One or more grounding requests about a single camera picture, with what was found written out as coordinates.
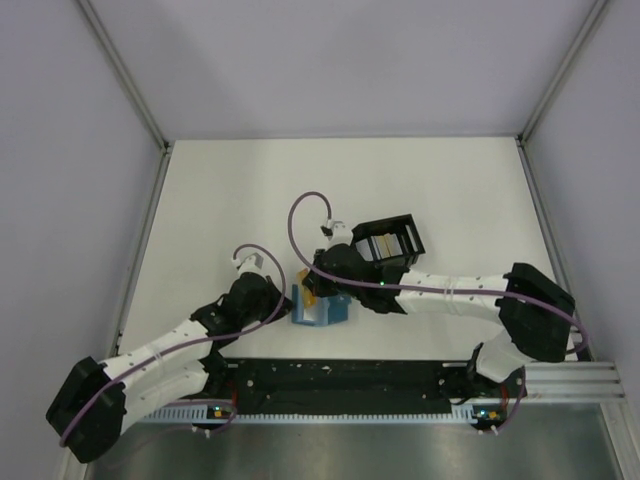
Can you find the right aluminium frame post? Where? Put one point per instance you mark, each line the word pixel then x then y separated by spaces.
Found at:
pixel 588 28

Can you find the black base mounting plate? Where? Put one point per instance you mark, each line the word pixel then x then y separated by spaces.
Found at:
pixel 352 387

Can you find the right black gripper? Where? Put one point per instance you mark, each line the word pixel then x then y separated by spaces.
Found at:
pixel 315 282

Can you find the left aluminium frame post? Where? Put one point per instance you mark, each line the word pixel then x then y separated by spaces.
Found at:
pixel 121 72

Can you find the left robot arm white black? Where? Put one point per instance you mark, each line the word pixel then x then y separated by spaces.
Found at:
pixel 100 400

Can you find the aluminium frame post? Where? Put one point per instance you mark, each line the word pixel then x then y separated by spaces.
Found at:
pixel 121 72
pixel 588 28

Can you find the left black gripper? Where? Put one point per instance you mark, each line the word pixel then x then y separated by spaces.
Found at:
pixel 276 298

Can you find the gold credit card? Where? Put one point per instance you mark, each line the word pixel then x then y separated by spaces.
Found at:
pixel 307 297

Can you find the blue leather card holder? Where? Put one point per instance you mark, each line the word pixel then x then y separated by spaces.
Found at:
pixel 327 311

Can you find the aluminium front rail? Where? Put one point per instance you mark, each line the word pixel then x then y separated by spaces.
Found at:
pixel 573 382

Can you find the black card tray box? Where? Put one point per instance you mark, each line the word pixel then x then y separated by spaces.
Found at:
pixel 408 244

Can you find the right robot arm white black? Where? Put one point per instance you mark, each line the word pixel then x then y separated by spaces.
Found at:
pixel 534 313

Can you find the white slotted cable duct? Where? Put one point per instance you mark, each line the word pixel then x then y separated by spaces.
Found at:
pixel 205 415

